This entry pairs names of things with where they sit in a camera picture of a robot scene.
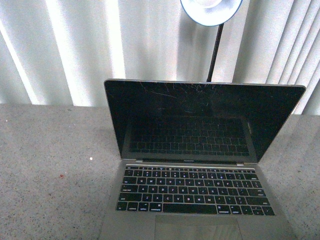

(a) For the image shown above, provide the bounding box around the grey laptop black keyboard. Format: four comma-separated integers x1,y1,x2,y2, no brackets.
100,79,305,240

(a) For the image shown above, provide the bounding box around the blue desk lamp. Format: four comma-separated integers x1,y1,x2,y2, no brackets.
180,0,243,82

